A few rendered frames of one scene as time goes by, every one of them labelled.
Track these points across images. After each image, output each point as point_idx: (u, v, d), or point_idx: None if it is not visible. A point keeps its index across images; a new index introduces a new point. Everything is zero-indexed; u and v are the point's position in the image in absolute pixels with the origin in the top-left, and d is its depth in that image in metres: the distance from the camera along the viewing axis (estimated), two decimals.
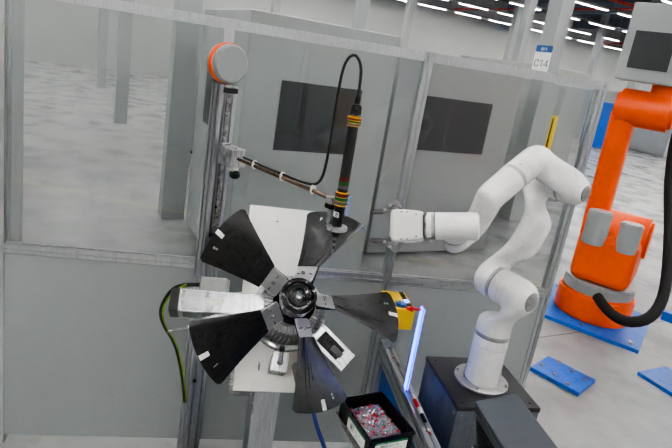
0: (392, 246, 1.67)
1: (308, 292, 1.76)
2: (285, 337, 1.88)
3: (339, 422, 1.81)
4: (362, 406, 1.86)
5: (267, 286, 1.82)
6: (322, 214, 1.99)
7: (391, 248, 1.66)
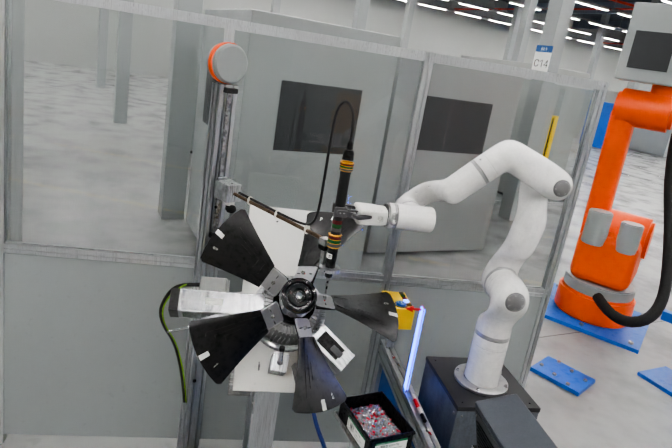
0: (357, 214, 1.71)
1: (308, 292, 1.76)
2: (285, 337, 1.88)
3: (339, 422, 1.81)
4: (362, 406, 1.86)
5: (267, 286, 1.82)
6: (322, 214, 1.99)
7: (356, 215, 1.70)
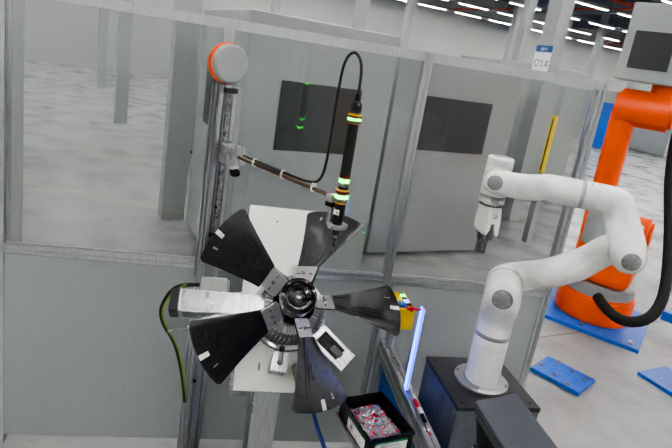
0: (486, 236, 1.81)
1: (308, 292, 1.76)
2: (285, 337, 1.88)
3: (339, 422, 1.81)
4: (362, 406, 1.86)
5: (267, 286, 1.82)
6: (322, 214, 1.99)
7: (486, 238, 1.81)
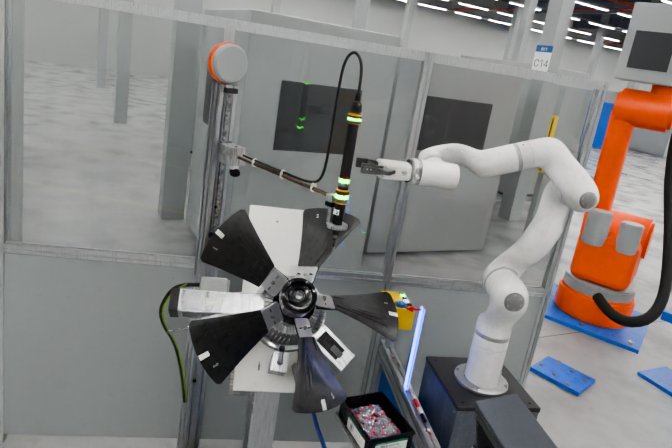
0: (384, 170, 1.67)
1: (305, 303, 1.74)
2: (285, 337, 1.88)
3: (339, 422, 1.81)
4: (362, 406, 1.86)
5: (300, 271, 1.87)
6: (391, 303, 1.90)
7: (384, 170, 1.66)
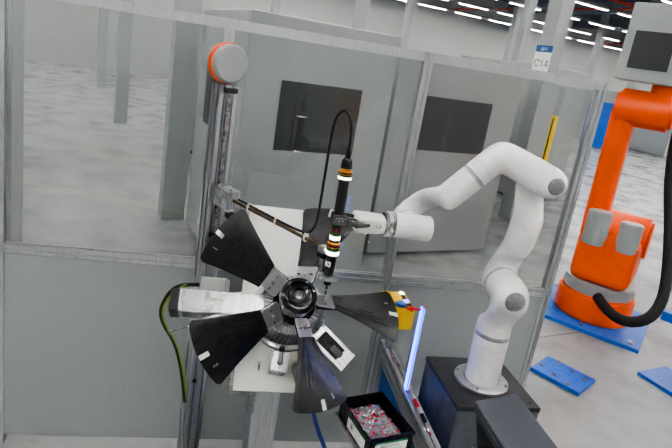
0: (355, 223, 1.72)
1: (305, 303, 1.74)
2: (285, 337, 1.88)
3: (339, 422, 1.81)
4: (362, 406, 1.86)
5: (300, 271, 1.87)
6: (391, 303, 1.90)
7: (354, 223, 1.71)
